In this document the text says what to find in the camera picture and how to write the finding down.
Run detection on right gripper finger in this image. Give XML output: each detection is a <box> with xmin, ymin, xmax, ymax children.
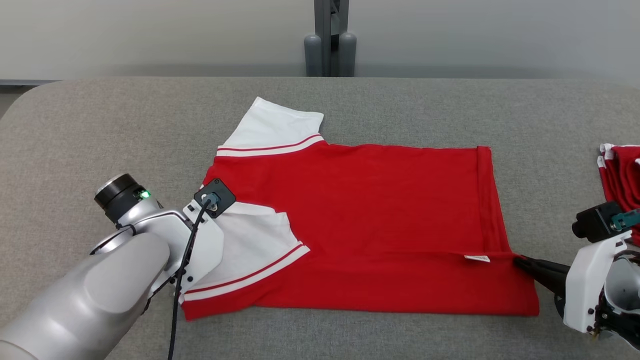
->
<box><xmin>513</xmin><ymin>255</ymin><xmax>571</xmax><ymax>296</ymax></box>

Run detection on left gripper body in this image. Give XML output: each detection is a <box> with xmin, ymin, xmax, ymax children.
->
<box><xmin>169</xmin><ymin>202</ymin><xmax>225</xmax><ymax>304</ymax></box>

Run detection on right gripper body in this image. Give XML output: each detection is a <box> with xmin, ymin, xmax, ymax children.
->
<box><xmin>554</xmin><ymin>232</ymin><xmax>634</xmax><ymax>334</ymax></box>

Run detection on red shorts with white stripes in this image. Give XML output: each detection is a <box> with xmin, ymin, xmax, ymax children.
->
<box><xmin>596</xmin><ymin>143</ymin><xmax>640</xmax><ymax>247</ymax></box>

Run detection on red shirt with white sleeves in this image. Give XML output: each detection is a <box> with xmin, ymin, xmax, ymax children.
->
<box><xmin>179</xmin><ymin>96</ymin><xmax>541</xmax><ymax>322</ymax></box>

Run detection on right camera cable teal plug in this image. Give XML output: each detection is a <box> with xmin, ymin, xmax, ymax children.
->
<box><xmin>610</xmin><ymin>208</ymin><xmax>640</xmax><ymax>232</ymax></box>

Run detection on grey metal post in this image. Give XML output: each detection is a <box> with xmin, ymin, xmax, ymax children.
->
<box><xmin>303</xmin><ymin>0</ymin><xmax>358</xmax><ymax>78</ymax></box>

